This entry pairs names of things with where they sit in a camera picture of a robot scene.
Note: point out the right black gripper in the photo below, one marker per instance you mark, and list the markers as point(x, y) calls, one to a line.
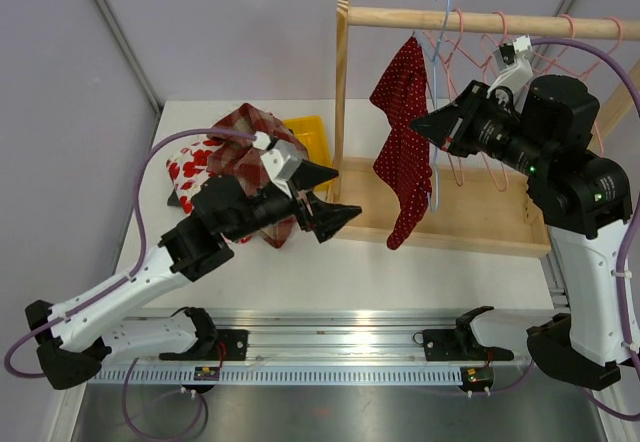
point(450, 127)

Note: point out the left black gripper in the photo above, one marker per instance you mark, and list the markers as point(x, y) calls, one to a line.
point(325, 219)

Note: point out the dark red polka dot skirt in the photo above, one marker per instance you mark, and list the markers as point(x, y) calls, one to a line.
point(404, 160)

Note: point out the blue wire hanger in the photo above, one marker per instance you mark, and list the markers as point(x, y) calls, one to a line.
point(434, 59)

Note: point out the red plaid skirt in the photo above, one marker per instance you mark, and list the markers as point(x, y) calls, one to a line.
point(237, 156)

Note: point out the pink wire hanger grey skirt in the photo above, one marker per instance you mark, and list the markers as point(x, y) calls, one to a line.
point(547, 60)

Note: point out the white red floral skirt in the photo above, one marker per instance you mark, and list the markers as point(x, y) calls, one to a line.
point(191, 167)

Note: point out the dark grey dotted skirt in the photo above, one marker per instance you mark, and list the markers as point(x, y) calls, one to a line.
point(173, 200)

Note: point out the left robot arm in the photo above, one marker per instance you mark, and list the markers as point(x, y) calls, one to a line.
point(76, 338)

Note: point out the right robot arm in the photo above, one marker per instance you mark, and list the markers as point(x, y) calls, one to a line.
point(585, 201)

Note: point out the yellow plastic tray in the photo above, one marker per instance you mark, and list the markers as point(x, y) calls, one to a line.
point(310, 131)

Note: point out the wooden clothes rack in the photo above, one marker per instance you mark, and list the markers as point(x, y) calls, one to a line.
point(475, 217)

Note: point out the small circuit board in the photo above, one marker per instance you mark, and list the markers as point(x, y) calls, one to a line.
point(207, 373)

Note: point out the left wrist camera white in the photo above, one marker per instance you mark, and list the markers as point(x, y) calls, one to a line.
point(279, 158)

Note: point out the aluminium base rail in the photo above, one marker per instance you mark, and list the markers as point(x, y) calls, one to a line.
point(333, 337)

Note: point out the white slotted cable duct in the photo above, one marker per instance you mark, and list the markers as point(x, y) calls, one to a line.
point(235, 374)

